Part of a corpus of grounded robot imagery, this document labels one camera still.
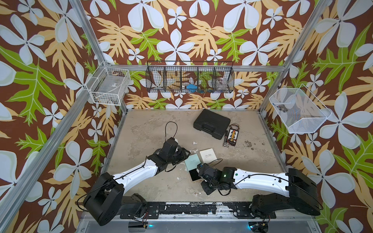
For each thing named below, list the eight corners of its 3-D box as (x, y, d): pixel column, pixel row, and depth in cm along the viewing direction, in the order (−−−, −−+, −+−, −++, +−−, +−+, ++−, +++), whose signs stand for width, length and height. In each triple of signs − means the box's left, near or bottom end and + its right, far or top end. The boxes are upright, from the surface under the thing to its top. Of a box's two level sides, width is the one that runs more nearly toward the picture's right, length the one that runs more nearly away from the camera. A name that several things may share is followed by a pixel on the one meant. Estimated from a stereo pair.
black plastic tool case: (192, 128, 110) (193, 123, 106) (203, 112, 121) (204, 107, 117) (222, 141, 103) (223, 136, 99) (230, 123, 114) (232, 118, 109)
